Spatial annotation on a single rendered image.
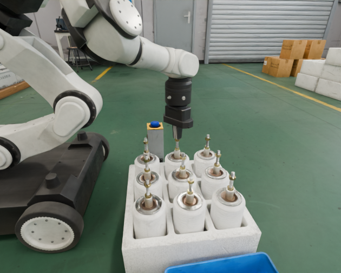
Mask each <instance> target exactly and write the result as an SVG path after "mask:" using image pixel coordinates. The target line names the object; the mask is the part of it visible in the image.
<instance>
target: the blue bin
mask: <svg viewBox="0 0 341 273"><path fill-rule="evenodd" d="M164 273H279V272H278V270H277V269H276V267H275V266H274V264H273V262H272V261H271V259H270V257H269V256H268V254H266V253H264V252H256V253H249V254H245V255H239V256H232V257H226V258H219V259H213V260H209V261H202V262H196V263H189V264H183V265H176V266H170V267H167V268H166V269H165V272H164Z"/></svg>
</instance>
